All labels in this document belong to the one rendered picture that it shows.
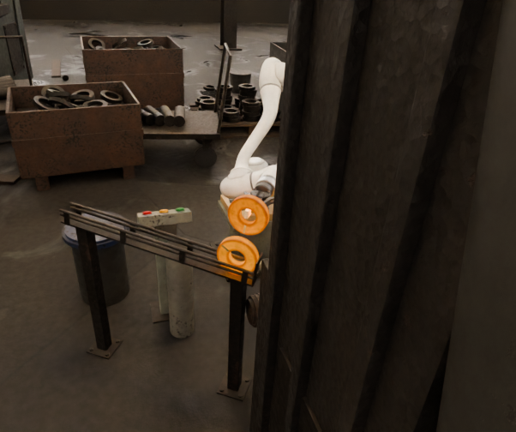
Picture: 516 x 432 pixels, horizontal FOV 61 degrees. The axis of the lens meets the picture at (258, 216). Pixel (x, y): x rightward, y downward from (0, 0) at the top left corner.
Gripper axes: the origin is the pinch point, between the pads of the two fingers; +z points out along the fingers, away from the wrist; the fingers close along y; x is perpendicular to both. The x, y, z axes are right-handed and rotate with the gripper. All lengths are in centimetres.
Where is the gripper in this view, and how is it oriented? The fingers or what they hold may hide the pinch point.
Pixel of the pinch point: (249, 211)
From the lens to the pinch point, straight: 162.2
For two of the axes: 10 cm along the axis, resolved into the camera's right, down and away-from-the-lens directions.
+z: -2.9, 4.2, -8.6
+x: 0.7, -8.8, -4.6
